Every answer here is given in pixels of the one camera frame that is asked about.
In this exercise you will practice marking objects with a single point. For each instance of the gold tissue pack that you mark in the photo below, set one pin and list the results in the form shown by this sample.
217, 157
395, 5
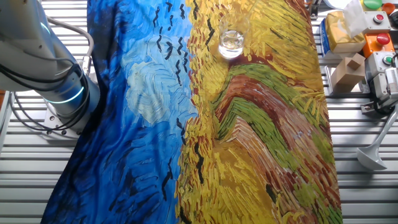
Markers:
340, 34

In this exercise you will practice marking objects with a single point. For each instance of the white pulled-out tissue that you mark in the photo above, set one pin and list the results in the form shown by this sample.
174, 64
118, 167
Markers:
354, 15

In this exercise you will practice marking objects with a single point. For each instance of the grey plastic ladle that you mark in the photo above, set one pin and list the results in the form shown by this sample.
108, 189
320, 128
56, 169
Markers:
370, 158

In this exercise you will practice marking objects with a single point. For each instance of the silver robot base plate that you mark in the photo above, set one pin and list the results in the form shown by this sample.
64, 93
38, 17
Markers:
54, 124

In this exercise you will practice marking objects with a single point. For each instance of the small silver mounted camera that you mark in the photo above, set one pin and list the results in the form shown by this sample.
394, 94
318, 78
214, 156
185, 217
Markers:
387, 87

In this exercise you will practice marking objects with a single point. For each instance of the orange red-button box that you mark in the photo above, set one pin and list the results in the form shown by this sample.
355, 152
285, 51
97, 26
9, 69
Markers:
370, 46

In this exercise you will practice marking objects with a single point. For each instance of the metal tray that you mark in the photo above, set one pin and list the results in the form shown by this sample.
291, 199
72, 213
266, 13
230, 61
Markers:
327, 77

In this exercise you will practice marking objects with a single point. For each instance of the clear glass beaker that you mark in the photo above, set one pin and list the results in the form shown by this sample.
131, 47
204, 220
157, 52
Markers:
231, 43

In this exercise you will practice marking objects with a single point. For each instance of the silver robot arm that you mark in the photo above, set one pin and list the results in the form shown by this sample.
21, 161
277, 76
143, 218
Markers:
25, 46

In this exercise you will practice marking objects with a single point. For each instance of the green dome push button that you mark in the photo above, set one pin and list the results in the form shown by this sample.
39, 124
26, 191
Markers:
372, 3

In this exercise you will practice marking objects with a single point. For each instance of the painted wheatfield tablecloth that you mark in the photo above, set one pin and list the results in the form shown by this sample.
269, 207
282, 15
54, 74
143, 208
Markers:
140, 124

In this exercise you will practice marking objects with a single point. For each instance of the grey red-button box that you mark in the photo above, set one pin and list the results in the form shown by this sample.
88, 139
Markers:
370, 26

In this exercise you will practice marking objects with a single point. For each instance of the grey green-button box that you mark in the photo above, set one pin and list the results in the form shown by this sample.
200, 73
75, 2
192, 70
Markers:
374, 63

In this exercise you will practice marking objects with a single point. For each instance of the light wooden block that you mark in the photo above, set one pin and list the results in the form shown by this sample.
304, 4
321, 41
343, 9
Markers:
343, 76

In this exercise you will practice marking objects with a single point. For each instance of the black mounting bracket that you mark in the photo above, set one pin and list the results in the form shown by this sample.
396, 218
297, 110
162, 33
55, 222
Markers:
314, 11

